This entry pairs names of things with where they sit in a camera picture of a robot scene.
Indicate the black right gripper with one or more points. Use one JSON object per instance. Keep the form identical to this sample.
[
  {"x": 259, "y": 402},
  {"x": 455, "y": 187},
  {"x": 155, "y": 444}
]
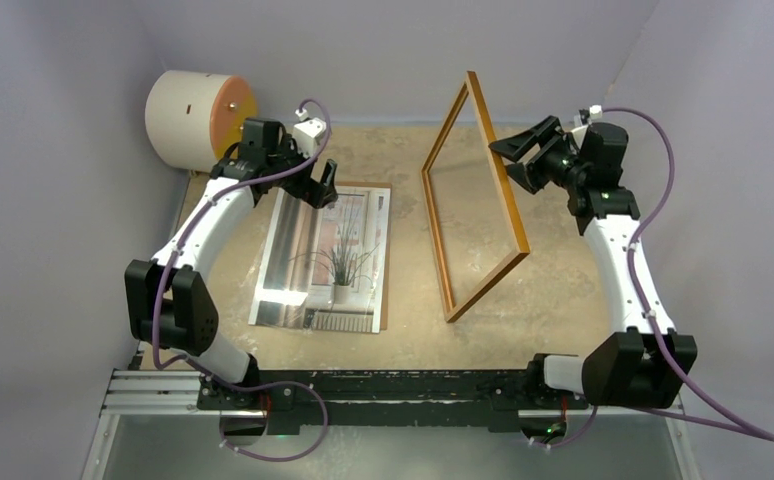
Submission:
[{"x": 517, "y": 146}]

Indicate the aluminium extrusion rail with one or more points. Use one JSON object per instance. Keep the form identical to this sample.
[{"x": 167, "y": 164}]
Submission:
[{"x": 152, "y": 391}]

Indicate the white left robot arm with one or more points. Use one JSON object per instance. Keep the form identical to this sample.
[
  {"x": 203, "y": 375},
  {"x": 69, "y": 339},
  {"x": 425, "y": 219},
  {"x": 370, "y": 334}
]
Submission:
[{"x": 169, "y": 303}]

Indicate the wooden picture frame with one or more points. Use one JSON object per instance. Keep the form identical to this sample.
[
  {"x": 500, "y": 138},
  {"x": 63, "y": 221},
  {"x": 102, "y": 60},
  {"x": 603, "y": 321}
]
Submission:
[{"x": 477, "y": 233}]

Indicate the white cylindrical drum cabinet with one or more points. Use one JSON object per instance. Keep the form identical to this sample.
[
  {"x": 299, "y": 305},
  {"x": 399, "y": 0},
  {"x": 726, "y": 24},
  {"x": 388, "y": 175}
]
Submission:
[{"x": 192, "y": 117}]

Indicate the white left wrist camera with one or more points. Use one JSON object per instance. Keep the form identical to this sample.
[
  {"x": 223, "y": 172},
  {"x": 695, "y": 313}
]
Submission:
[{"x": 309, "y": 133}]

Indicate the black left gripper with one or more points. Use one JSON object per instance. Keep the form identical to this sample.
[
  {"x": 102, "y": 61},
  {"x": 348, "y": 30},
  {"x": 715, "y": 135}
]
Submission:
[{"x": 316, "y": 193}]

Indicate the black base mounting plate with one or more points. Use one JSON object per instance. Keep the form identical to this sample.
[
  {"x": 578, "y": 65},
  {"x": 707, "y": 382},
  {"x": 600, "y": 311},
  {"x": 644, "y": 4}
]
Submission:
[{"x": 290, "y": 423}]

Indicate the plant photo print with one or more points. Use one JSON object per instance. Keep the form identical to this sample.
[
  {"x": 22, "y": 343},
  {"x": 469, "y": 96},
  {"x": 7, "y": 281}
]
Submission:
[{"x": 341, "y": 250}]

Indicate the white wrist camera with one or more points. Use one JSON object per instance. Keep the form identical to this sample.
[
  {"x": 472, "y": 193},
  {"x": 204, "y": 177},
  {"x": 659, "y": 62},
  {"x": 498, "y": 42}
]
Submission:
[
  {"x": 582, "y": 120},
  {"x": 309, "y": 133}
]

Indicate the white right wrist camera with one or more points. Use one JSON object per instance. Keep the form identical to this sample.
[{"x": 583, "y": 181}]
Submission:
[{"x": 582, "y": 120}]

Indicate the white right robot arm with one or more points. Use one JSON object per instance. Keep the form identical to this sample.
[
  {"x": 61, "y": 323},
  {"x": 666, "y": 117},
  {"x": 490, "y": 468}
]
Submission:
[{"x": 639, "y": 364}]

